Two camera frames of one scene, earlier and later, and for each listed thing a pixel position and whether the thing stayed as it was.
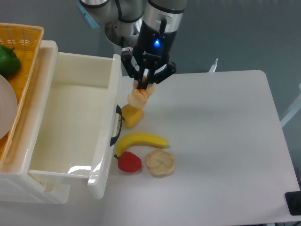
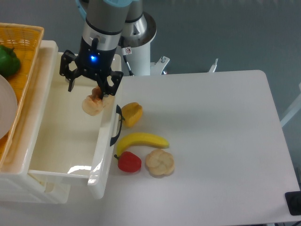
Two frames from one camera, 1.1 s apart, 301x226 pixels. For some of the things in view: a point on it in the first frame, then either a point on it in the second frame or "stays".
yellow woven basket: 25,40 stays
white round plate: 9,108 stays
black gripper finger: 148,77 → 102,86
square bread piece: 138,97 → 92,104
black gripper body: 153,48 → 94,61
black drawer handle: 118,111 stays
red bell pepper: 129,162 stays
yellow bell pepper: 131,115 stays
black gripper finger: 142,83 → 71,84
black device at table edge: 293,201 stays
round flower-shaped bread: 160,162 stays
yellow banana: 141,140 stays
